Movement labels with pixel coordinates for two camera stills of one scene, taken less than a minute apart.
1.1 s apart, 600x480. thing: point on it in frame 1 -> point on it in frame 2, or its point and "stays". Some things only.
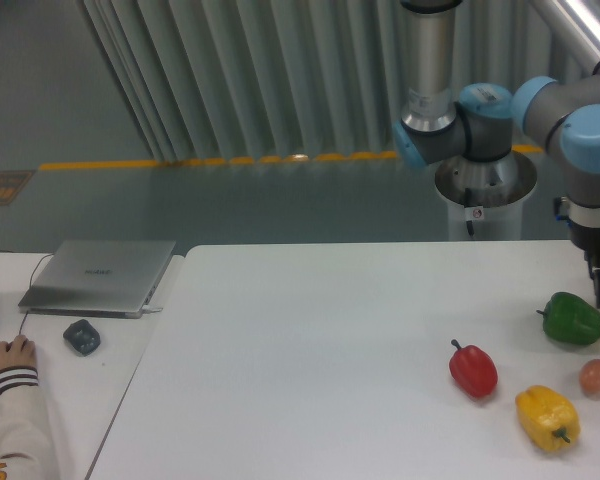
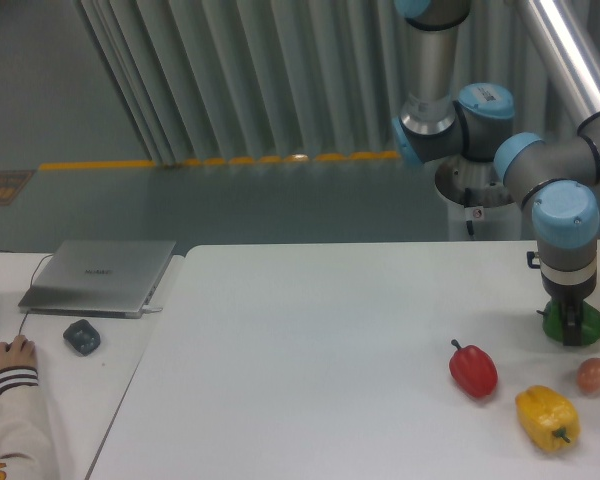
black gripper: (598, 243) -> (572, 298)
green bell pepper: (570, 318) stays
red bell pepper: (473, 370) stays
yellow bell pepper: (548, 420) stays
